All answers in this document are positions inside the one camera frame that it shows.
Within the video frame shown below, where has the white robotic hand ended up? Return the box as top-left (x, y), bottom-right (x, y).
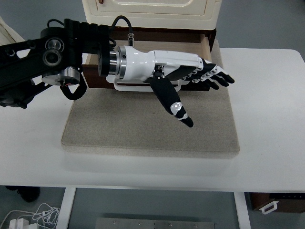
top-left (106, 46), bottom-right (235, 127)

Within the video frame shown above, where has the dark wooden drawer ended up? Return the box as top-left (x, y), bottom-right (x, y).
top-left (83, 38), bottom-right (212, 89)

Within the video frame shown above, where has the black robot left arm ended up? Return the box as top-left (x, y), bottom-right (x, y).
top-left (0, 19), bottom-right (234, 127)

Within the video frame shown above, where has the dark wooden drawer cabinet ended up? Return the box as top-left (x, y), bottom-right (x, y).
top-left (133, 27), bottom-right (216, 50)

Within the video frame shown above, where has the spare wooden drawer on floor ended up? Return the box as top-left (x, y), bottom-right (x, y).
top-left (249, 193), bottom-right (305, 213)

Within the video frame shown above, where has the beige felt pad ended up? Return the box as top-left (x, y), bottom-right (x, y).
top-left (61, 39), bottom-right (240, 160)

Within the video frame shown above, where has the black caster wheel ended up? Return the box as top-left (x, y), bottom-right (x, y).
top-left (5, 186), bottom-right (41, 203)

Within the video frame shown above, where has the white power adapter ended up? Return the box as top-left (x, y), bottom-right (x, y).
top-left (9, 218), bottom-right (29, 229)

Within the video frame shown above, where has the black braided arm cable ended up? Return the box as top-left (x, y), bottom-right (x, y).
top-left (59, 71), bottom-right (88, 101)

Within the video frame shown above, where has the spare white drawer handle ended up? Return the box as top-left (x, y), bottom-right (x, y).
top-left (259, 200), bottom-right (279, 215)

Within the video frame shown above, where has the white table frame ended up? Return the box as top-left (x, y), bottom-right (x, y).
top-left (56, 187), bottom-right (251, 229)

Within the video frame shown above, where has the white tangled cable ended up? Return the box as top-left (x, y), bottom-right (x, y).
top-left (0, 203), bottom-right (61, 229)

